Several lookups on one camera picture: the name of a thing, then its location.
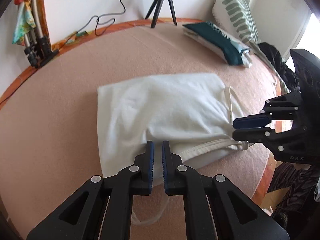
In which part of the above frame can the black garment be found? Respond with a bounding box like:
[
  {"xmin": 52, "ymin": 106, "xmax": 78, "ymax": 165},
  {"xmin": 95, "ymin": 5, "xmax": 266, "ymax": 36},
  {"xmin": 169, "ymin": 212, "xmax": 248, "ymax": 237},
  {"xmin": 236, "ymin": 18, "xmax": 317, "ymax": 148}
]
[{"xmin": 257, "ymin": 42, "xmax": 300, "ymax": 93}]

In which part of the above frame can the teal patterned folded cloth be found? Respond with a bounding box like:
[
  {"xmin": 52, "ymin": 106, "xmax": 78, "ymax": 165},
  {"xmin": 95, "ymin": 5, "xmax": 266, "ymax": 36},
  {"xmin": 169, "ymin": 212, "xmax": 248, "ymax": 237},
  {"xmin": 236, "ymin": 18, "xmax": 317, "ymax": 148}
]
[{"xmin": 182, "ymin": 21, "xmax": 250, "ymax": 66}]

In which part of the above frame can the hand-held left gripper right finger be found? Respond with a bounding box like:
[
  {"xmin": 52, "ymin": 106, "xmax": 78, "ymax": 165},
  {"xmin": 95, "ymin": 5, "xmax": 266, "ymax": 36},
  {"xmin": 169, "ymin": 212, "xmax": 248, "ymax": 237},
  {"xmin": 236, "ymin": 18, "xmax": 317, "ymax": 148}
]
[{"xmin": 161, "ymin": 140, "xmax": 290, "ymax": 240}]

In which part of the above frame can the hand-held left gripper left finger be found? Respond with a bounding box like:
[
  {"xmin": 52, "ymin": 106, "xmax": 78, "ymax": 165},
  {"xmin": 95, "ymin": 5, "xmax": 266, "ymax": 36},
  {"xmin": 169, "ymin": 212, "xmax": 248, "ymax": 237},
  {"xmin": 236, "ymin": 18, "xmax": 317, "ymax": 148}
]
[{"xmin": 26, "ymin": 140, "xmax": 154, "ymax": 240}]

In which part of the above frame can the green striped white cover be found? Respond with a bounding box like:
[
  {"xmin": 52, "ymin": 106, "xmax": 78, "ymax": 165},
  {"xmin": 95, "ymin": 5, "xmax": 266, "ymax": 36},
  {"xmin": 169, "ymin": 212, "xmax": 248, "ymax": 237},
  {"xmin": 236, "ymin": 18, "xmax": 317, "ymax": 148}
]
[{"xmin": 212, "ymin": 0, "xmax": 290, "ymax": 93}]

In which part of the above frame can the beige blanket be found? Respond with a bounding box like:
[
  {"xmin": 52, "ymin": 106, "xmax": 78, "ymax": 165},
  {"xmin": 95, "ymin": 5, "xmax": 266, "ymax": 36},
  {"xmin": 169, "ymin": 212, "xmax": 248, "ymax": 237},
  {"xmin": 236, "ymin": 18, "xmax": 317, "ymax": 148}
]
[{"xmin": 0, "ymin": 24, "xmax": 283, "ymax": 240}]

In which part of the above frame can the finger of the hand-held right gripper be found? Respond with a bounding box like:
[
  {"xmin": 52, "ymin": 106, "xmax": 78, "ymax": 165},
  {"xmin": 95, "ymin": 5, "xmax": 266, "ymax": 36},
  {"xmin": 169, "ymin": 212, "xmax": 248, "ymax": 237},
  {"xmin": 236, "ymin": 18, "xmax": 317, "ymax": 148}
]
[
  {"xmin": 232, "ymin": 127, "xmax": 304, "ymax": 155},
  {"xmin": 233, "ymin": 92, "xmax": 302, "ymax": 130}
]

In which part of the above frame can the folded silver tripod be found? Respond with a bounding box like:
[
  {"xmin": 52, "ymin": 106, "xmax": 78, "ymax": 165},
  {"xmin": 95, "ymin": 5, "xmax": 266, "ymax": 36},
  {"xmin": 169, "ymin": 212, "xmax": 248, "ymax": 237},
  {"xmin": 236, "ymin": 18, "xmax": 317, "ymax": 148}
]
[{"xmin": 24, "ymin": 0, "xmax": 60, "ymax": 68}]

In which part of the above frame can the brown wooden strip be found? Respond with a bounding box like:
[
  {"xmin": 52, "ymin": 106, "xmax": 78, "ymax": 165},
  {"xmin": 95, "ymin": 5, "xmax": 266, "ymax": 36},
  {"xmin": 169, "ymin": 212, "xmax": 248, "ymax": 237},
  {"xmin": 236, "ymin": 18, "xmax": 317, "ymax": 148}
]
[{"xmin": 37, "ymin": 0, "xmax": 52, "ymax": 45}]

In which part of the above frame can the white camisole top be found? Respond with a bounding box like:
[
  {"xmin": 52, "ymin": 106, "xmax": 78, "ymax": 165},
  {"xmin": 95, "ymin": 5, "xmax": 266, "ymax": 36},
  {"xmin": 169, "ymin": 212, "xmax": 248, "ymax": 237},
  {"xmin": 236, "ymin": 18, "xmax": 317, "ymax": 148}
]
[{"xmin": 96, "ymin": 72, "xmax": 249, "ymax": 227}]

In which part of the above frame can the colourful floral scarf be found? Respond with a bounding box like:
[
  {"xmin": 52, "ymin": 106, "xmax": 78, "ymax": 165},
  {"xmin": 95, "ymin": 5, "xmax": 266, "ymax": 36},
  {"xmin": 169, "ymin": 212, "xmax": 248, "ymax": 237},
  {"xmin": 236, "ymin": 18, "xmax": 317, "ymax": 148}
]
[{"xmin": 12, "ymin": 0, "xmax": 37, "ymax": 46}]

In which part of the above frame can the dark patterned cloth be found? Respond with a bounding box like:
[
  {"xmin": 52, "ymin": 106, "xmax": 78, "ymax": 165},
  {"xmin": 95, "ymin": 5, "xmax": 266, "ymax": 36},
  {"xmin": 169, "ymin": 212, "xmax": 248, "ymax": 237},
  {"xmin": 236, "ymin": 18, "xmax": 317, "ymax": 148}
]
[{"xmin": 267, "ymin": 162, "xmax": 320, "ymax": 240}]

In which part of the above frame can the black power cable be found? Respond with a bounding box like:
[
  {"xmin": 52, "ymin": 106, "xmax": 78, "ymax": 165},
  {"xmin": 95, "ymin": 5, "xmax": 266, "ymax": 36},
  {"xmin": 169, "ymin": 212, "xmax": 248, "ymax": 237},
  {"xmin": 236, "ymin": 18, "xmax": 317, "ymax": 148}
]
[{"xmin": 0, "ymin": 0, "xmax": 153, "ymax": 105}]

